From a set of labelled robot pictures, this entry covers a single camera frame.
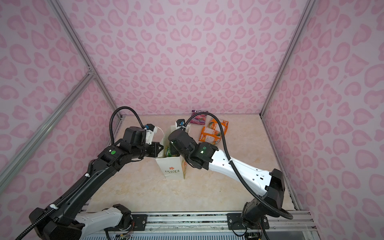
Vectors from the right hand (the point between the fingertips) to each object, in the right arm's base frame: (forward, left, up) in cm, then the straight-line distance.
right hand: (173, 141), depth 71 cm
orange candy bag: (+32, -22, -25) cm, 46 cm away
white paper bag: (-8, +1, -10) cm, 13 cm away
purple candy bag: (+37, -11, -25) cm, 46 cm away
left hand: (-1, +5, -3) cm, 6 cm away
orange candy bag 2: (+23, -20, -25) cm, 39 cm away
